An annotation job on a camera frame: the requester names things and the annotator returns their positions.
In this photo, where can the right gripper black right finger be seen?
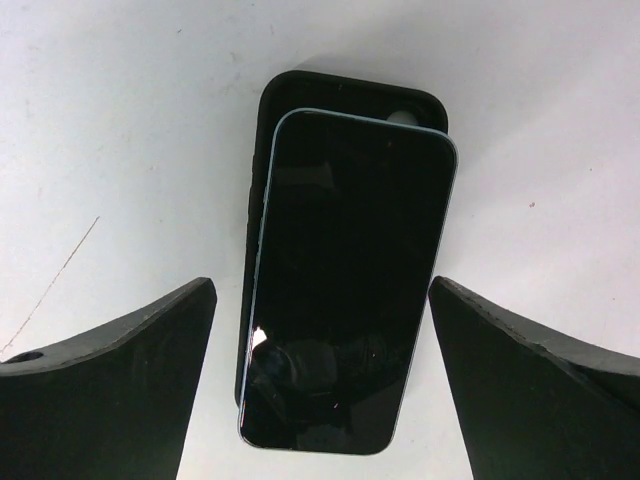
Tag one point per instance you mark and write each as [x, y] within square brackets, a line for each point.
[532, 402]

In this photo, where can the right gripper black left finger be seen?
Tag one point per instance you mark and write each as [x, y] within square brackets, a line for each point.
[113, 402]

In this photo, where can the black smartphone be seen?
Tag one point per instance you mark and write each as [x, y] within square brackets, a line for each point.
[351, 223]

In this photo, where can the black phone case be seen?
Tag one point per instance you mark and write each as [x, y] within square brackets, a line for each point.
[297, 89]

